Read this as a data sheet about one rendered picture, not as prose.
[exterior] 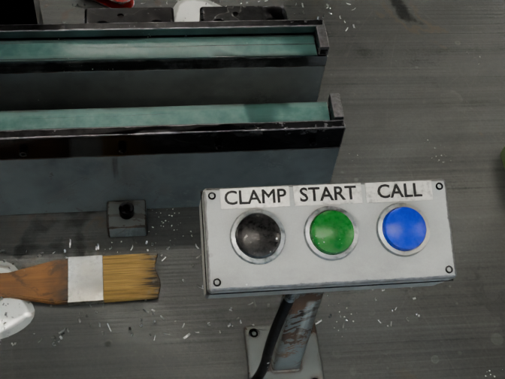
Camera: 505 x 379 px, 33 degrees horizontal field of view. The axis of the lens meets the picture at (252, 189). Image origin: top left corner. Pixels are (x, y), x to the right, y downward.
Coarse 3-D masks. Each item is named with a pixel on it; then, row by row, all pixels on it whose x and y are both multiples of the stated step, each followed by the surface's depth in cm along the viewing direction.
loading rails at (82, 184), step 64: (0, 64) 83; (64, 64) 84; (128, 64) 84; (192, 64) 86; (256, 64) 86; (320, 64) 88; (0, 128) 78; (64, 128) 79; (128, 128) 78; (192, 128) 79; (256, 128) 79; (320, 128) 80; (0, 192) 83; (64, 192) 84; (128, 192) 85; (192, 192) 86
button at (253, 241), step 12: (252, 216) 56; (264, 216) 56; (240, 228) 56; (252, 228) 56; (264, 228) 56; (276, 228) 56; (240, 240) 56; (252, 240) 56; (264, 240) 56; (276, 240) 56; (252, 252) 56; (264, 252) 56
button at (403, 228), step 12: (396, 216) 57; (408, 216) 57; (420, 216) 57; (384, 228) 57; (396, 228) 57; (408, 228) 57; (420, 228) 57; (396, 240) 57; (408, 240) 57; (420, 240) 57
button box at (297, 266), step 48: (240, 192) 57; (288, 192) 57; (336, 192) 58; (384, 192) 58; (432, 192) 59; (288, 240) 57; (384, 240) 57; (432, 240) 58; (240, 288) 56; (288, 288) 57; (336, 288) 59; (384, 288) 61
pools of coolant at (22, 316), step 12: (180, 0) 106; (192, 0) 106; (204, 0) 106; (180, 12) 104; (192, 12) 105; (0, 264) 83; (12, 300) 81; (24, 300) 81; (0, 312) 80; (12, 312) 80; (24, 312) 81; (0, 324) 80; (12, 324) 80; (24, 324) 80; (0, 336) 79
